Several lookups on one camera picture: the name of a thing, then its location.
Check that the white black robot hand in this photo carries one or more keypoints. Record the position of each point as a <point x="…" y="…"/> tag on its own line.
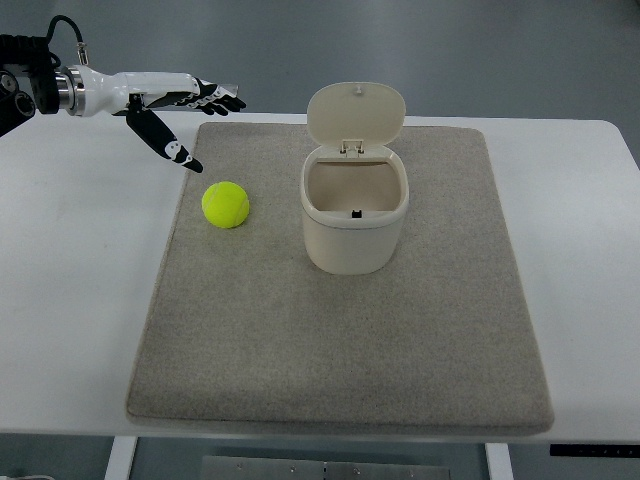
<point x="136" y="96"/>

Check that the yellow tennis ball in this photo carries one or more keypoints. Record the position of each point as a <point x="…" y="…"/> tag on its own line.
<point x="225" y="205"/>

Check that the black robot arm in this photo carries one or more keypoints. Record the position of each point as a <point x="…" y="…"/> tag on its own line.
<point x="28" y="80"/>

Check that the grey felt mat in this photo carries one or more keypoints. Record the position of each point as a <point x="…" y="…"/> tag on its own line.
<point x="245" y="332"/>

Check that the beige lidded plastic bin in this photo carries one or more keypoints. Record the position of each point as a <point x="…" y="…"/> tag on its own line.
<point x="354" y="189"/>

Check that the black table control panel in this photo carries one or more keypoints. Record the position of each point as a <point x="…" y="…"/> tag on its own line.
<point x="595" y="451"/>

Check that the white table frame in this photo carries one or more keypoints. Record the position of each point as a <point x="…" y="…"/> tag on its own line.
<point x="124" y="447"/>

